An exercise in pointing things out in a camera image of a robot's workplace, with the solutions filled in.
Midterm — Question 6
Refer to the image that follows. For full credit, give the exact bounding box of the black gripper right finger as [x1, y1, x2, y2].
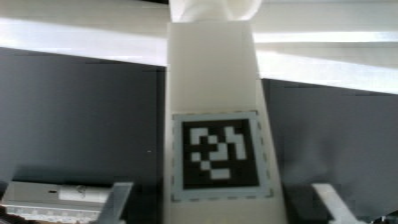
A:
[313, 183, 366, 224]

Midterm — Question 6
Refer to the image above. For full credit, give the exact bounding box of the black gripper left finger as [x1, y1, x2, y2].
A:
[93, 182, 134, 224]

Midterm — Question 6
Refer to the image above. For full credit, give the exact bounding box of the white desk leg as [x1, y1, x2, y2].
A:
[160, 0, 292, 224]

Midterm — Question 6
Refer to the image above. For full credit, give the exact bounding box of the white L-shaped fence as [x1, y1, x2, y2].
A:
[0, 18, 398, 95]

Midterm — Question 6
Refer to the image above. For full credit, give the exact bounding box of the white desk top tray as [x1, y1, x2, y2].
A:
[0, 0, 398, 43]

